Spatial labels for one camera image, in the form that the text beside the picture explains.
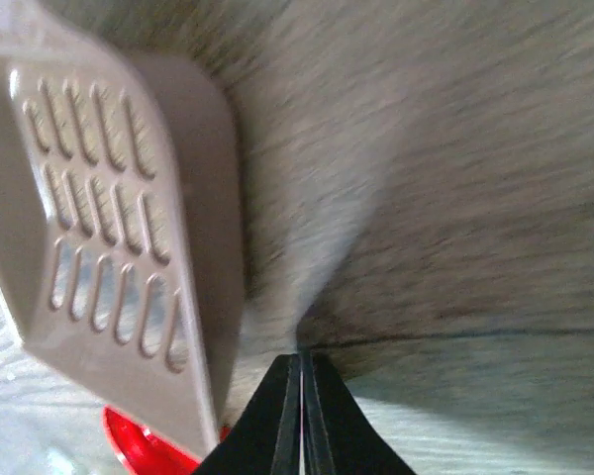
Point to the red jar lid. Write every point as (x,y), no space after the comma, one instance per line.
(141,451)

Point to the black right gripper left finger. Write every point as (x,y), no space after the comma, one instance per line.
(266,439)

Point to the brown slotted plastic scoop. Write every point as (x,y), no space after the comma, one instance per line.
(121,258)

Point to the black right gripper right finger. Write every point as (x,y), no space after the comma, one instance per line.
(337,437)

